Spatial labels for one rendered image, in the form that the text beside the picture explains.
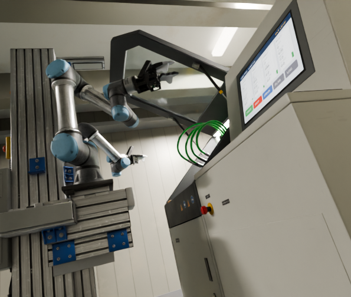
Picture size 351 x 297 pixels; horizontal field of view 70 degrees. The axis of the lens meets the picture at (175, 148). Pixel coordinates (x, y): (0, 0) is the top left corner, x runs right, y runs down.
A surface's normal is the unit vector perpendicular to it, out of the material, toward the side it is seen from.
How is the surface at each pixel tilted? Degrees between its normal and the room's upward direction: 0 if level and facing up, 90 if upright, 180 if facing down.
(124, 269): 90
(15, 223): 90
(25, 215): 90
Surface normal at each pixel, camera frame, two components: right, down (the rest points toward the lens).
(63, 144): -0.18, -0.16
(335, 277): -0.94, 0.11
